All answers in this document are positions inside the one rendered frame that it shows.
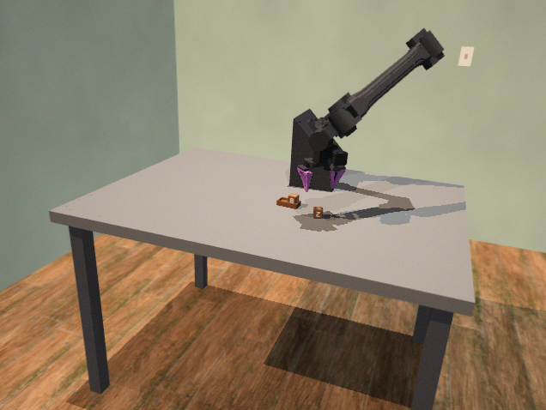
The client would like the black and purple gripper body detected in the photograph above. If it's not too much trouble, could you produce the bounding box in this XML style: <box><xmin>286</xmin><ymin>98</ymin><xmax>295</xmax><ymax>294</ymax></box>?
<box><xmin>297</xmin><ymin>144</ymin><xmax>333</xmax><ymax>171</ymax></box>

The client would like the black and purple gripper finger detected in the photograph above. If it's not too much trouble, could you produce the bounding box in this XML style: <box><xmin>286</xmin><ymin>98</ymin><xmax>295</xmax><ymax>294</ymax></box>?
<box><xmin>297</xmin><ymin>167</ymin><xmax>312</xmax><ymax>192</ymax></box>
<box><xmin>330</xmin><ymin>169</ymin><xmax>346</xmax><ymax>189</ymax></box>

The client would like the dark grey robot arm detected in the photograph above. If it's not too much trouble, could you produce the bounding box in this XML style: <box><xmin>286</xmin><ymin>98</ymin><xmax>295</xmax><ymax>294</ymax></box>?
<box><xmin>307</xmin><ymin>28</ymin><xmax>445</xmax><ymax>172</ymax></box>

